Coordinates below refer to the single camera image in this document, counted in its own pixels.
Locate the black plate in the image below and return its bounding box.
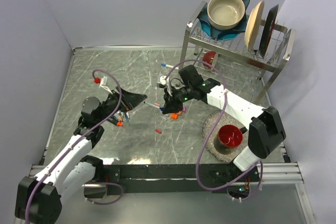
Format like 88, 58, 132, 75
258, 4, 279, 58

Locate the blue capped white marker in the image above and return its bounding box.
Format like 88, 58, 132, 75
161, 63, 174, 68

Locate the orange highlighter cap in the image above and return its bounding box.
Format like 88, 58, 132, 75
171, 113, 178, 120

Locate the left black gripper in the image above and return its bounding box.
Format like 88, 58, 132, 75
96, 85, 146, 124

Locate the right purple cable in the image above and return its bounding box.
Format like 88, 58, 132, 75
165, 59, 264, 201

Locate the beige ceramic bowl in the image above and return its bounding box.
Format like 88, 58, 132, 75
207, 0, 246, 30

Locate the black base bar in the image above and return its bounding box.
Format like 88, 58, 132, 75
83, 163, 260, 200

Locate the beige plate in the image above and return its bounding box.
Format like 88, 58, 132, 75
244, 0, 265, 52

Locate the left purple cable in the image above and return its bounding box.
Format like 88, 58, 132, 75
25, 69, 124, 221

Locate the steel dish rack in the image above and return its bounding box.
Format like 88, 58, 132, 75
180, 1, 297, 104

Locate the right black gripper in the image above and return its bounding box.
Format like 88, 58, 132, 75
163, 84, 194, 115

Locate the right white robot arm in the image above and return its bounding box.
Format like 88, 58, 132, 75
158, 65, 286, 181

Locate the purple cable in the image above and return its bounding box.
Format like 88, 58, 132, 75
25, 69, 124, 221
165, 59, 264, 201

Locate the speckled grey plate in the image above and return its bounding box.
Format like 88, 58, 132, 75
201, 111, 250, 164

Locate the teal star shaped plate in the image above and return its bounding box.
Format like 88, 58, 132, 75
197, 0, 250, 41

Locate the small red bowl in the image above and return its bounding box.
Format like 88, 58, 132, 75
202, 51, 218, 71

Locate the red black mug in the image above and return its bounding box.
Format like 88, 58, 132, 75
213, 124, 247, 154

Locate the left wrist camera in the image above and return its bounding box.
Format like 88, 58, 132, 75
94, 76, 111, 92

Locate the black orange highlighter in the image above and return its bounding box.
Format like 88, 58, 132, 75
109, 119, 123, 126

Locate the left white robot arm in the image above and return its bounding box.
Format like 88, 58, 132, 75
15, 90, 147, 223

